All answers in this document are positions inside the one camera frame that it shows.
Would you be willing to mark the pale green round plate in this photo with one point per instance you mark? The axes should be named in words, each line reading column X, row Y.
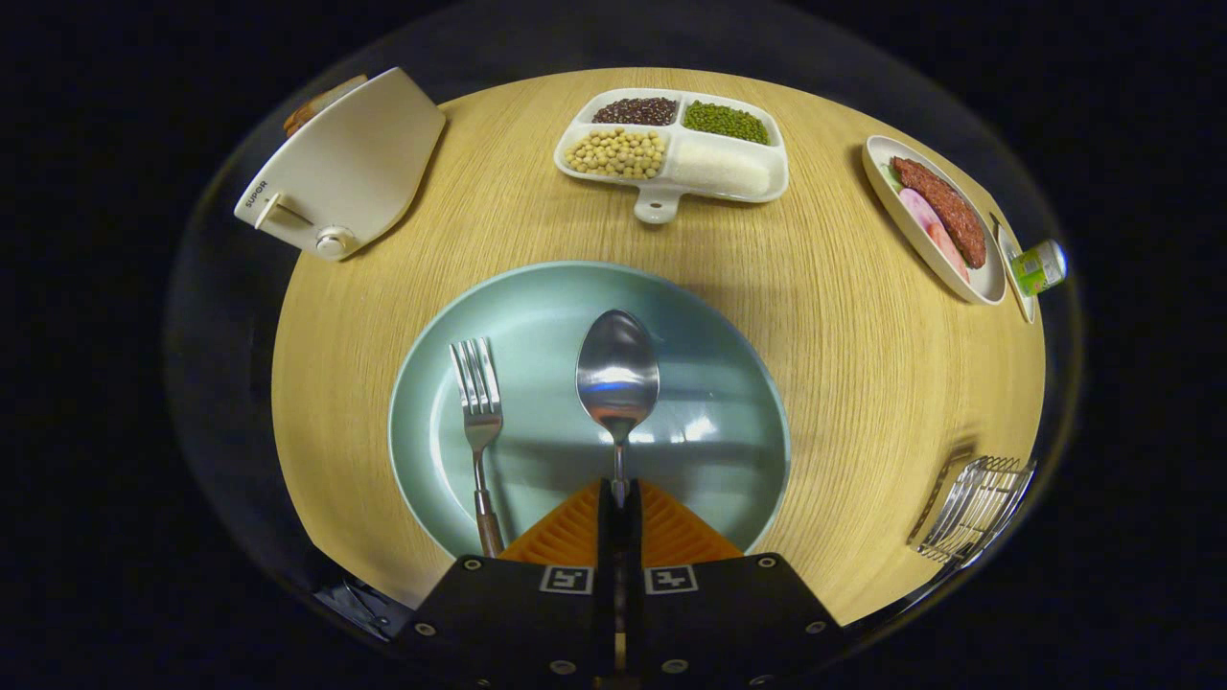
column 709, row 402

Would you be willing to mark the small white dish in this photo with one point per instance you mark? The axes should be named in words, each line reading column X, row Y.
column 1021, row 305

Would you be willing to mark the brown meat patty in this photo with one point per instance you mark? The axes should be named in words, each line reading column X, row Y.
column 944, row 211

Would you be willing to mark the silver metal spoon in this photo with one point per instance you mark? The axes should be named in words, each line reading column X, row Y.
column 618, row 369

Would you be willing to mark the white divided bean tray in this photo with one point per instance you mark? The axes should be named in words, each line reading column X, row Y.
column 714, row 171

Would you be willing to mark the toasted bread slice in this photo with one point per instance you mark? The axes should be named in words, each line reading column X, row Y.
column 316, row 103

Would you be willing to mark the pink ham slices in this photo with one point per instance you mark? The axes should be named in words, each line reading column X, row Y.
column 925, row 218

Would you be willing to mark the white oval plate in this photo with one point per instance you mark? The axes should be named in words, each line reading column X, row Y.
column 983, row 281

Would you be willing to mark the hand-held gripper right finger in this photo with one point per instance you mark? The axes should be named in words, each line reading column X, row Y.
column 633, row 537

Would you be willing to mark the white toaster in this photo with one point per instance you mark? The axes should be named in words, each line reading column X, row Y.
column 355, row 163

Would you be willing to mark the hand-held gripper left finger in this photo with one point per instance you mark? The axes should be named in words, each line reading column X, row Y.
column 607, row 537

